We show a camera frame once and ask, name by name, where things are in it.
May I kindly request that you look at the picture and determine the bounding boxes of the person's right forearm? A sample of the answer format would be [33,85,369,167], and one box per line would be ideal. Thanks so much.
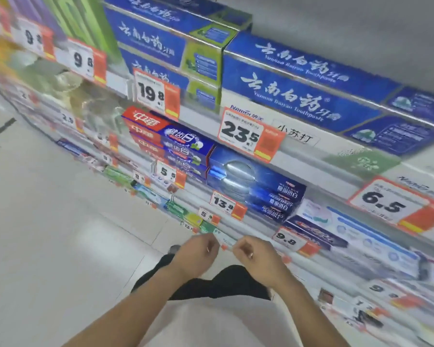
[273,272,350,347]

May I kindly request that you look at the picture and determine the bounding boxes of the navy red toothpaste box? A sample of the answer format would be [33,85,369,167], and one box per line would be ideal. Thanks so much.
[285,214,349,251]

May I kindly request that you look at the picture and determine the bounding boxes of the red blue toothpaste box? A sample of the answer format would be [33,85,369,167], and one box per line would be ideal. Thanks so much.
[122,106,217,167]
[129,133,210,186]

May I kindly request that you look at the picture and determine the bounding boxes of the white blue toothpaste box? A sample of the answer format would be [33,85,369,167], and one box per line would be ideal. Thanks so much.
[296,198,421,277]

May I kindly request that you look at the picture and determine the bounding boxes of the person's left forearm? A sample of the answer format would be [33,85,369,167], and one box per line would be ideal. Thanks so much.
[63,265,190,347]

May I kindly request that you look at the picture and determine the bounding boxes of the person's black trousers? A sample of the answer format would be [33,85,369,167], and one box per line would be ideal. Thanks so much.
[130,253,272,302]

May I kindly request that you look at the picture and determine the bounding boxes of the orange white price tag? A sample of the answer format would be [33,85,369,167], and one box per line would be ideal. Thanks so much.
[365,280,420,308]
[155,159,187,189]
[217,106,286,163]
[54,38,108,85]
[133,67,181,121]
[198,207,221,227]
[209,191,248,222]
[347,176,434,235]
[13,16,55,62]
[273,227,321,258]

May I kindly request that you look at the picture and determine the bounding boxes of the row of green purple boxes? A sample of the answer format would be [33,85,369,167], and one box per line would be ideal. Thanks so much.
[3,0,121,66]

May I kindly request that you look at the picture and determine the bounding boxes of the stack of blue toothpaste boxes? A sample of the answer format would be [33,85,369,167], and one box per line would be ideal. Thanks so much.
[103,0,434,158]

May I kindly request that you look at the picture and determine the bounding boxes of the person's right hand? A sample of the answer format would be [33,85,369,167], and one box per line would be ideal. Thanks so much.
[232,235,294,290]

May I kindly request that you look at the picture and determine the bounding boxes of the row of clear packaged products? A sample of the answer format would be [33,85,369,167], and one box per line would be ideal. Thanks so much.
[0,34,129,140]

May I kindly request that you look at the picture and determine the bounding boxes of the white green toothpaste box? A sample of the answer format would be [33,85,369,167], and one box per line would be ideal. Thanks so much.
[219,88,402,185]

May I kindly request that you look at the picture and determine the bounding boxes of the person's white shirt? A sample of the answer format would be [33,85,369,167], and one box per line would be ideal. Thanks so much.
[141,296,304,347]

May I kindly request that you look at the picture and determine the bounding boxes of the person's left hand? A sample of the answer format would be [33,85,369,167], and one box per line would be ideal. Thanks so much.
[168,233,220,282]

